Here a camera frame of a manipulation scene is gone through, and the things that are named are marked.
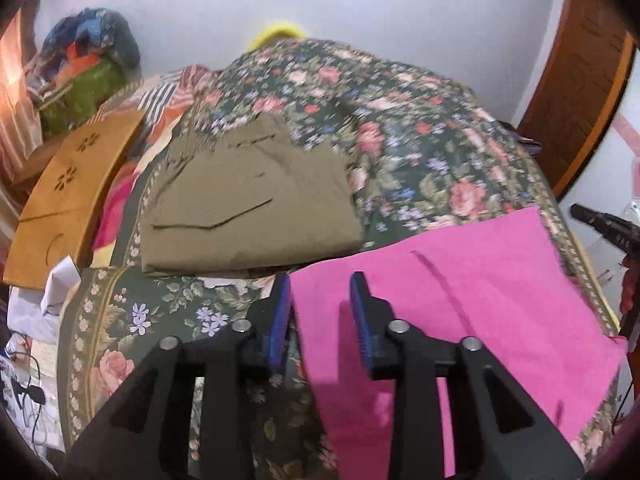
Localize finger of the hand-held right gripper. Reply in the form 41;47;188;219
570;203;640;256

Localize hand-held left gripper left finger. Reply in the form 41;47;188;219
67;273;292;480

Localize yellow pillow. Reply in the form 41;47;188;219
246;21;307;53

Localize wooden lap tray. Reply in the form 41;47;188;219
3;108;147;291

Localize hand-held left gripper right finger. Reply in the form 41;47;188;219
350;271;586;480

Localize striped cloth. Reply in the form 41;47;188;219
98;64;221;161

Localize black cable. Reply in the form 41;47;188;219
0;331;47;417

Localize wooden door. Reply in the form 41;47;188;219
516;0;637;199

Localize white paper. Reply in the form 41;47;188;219
40;256;81;315

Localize pile of colourful clothes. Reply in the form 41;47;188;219
25;7;141;136

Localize folded olive green pants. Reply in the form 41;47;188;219
140;112;365;277

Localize floral bed blanket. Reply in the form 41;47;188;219
57;37;624;480

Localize pink pants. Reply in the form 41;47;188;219
289;206;629;479

